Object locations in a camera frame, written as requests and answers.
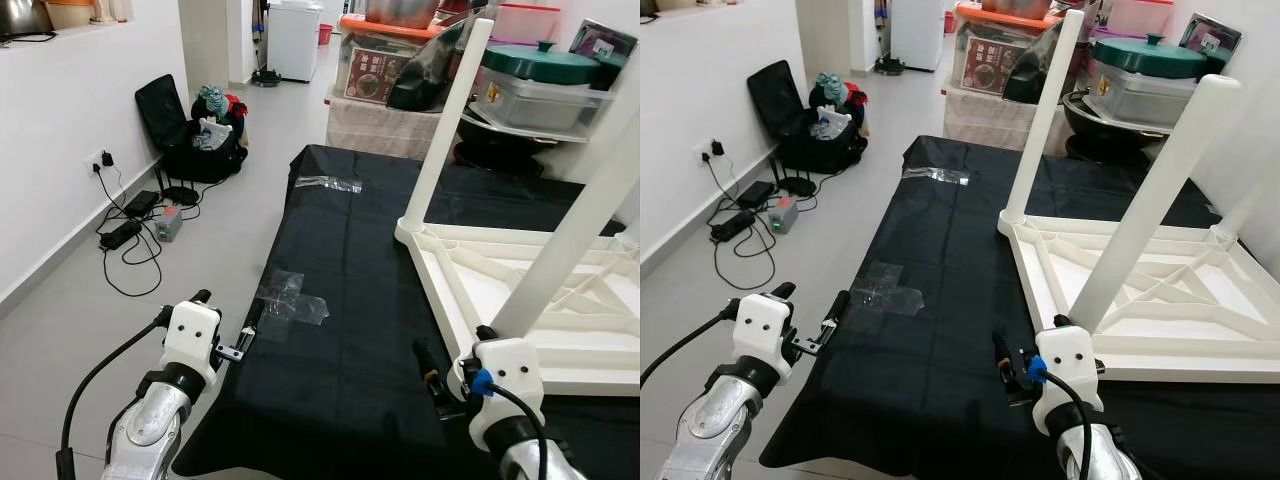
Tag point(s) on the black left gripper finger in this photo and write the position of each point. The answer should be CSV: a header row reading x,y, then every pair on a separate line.
x,y
783,290
202,296
253,322
835,314

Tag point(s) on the white plastic table leg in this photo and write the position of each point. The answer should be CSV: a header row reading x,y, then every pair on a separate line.
x,y
1155,200
1040,110
1250,205
445,120
570,240

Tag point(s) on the clear tape patch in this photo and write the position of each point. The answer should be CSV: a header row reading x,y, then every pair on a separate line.
x,y
290,305
885,293
328,183
935,175

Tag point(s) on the white plastic table top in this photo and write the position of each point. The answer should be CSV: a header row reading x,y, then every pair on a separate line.
x,y
500,280
1150,290

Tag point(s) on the grey electronic box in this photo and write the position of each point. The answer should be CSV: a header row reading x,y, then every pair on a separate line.
x,y
168,223
783,215

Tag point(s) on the black power adapter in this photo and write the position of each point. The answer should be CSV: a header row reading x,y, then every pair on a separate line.
x,y
757,193
120,234
142,203
733,225

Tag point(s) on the black tablecloth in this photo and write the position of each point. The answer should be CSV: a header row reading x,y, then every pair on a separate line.
x,y
930,300
350,300

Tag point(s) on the white crumpled plastic bag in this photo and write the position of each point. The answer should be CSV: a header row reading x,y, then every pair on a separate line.
x,y
212,135
830,123

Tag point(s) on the black wok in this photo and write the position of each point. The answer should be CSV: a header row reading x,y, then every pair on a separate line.
x,y
1110,142
500,152

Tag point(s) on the black folding chair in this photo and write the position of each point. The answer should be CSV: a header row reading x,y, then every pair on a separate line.
x,y
775,95
160,110

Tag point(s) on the red cloth item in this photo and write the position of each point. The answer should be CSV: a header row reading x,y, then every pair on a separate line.
x,y
855,95
235,105

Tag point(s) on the beige cloth covered bench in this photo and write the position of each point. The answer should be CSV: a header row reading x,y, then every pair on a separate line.
x,y
375,125
985,118

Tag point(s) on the black floor stand base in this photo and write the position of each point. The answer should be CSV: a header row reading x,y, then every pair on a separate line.
x,y
890,66
265,77

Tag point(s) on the glossy black bag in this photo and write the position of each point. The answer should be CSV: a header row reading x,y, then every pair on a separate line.
x,y
1025,75
425,80

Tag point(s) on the orange lidded storage box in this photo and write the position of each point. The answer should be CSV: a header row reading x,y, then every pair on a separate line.
x,y
990,58
375,65

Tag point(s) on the white cabinet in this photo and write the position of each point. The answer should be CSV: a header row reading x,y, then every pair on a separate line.
x,y
917,30
295,40

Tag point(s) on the green pot with lid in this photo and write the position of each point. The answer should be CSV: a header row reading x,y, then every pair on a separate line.
x,y
1150,58
540,65

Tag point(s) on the small red bin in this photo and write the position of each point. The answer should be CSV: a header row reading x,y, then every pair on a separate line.
x,y
325,33
948,20

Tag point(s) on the framed picture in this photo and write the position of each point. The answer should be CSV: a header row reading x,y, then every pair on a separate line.
x,y
1210,38
600,42

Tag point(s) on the orange bowl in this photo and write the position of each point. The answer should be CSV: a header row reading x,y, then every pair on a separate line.
x,y
70,12

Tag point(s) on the red lidded plastic container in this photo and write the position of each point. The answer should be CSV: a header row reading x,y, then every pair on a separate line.
x,y
1140,15
525,20

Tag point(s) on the large steel pot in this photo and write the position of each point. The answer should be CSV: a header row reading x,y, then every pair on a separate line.
x,y
1015,6
400,10

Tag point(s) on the small steel cooking pot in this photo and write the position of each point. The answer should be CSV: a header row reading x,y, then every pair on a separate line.
x,y
22,15

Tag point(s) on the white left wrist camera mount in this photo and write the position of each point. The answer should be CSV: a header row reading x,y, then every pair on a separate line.
x,y
192,335
762,330

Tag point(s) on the black wall charger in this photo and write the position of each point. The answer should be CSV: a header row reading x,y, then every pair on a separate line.
x,y
716,148
105,160

